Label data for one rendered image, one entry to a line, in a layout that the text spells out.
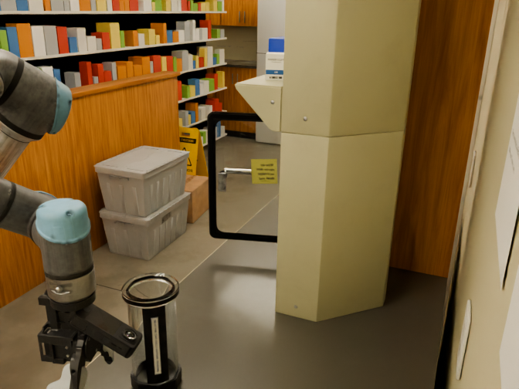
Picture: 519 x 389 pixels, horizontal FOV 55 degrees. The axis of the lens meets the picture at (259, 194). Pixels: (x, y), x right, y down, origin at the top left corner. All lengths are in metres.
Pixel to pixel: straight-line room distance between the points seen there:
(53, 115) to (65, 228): 0.45
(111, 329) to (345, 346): 0.57
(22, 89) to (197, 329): 0.67
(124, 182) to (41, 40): 1.22
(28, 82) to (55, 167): 2.25
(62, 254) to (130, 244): 2.82
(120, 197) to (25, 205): 2.66
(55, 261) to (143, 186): 2.57
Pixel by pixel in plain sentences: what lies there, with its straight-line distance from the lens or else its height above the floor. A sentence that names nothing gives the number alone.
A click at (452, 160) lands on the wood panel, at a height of 1.29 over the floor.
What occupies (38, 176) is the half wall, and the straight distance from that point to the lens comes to 3.32.
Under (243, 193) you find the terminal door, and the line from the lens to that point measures 1.51.
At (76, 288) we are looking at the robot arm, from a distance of 0.84.
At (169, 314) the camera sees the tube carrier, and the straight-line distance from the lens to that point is 1.00.
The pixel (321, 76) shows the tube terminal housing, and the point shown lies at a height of 1.54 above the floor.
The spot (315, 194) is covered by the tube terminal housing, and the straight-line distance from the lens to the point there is 1.15.
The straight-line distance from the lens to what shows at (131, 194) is 3.45.
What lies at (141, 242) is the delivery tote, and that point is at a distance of 3.56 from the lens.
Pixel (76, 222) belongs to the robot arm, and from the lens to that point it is 0.80.
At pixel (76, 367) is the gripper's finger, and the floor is 1.13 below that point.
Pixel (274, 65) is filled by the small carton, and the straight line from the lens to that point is 1.21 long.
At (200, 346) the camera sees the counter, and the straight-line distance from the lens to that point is 1.21.
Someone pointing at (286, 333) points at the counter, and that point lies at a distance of 1.25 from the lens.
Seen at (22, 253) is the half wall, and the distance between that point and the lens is 3.35.
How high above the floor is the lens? 1.67
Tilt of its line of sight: 20 degrees down
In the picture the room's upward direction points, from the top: 1 degrees clockwise
